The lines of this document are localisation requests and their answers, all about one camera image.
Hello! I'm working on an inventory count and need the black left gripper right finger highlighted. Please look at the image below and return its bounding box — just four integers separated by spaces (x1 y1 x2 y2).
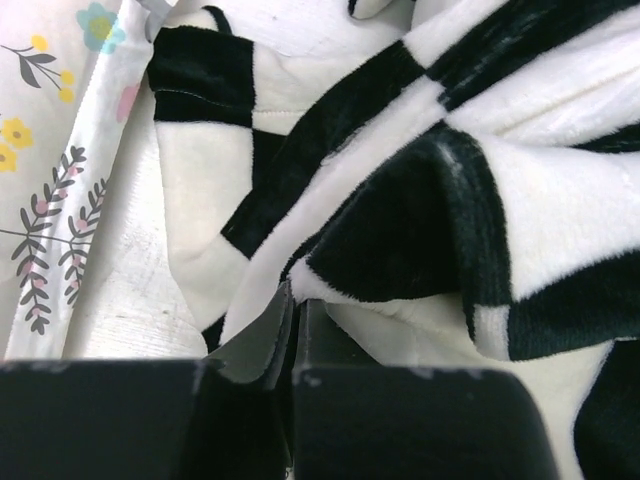
292 301 558 480

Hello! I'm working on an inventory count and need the floral animal print pillow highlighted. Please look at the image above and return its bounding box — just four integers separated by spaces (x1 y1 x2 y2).
1 1 173 360

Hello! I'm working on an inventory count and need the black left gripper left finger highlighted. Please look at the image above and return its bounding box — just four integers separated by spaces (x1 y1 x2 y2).
1 284 294 479

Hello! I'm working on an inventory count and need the black white checkered pillowcase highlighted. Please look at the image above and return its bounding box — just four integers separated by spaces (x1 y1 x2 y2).
148 1 639 479

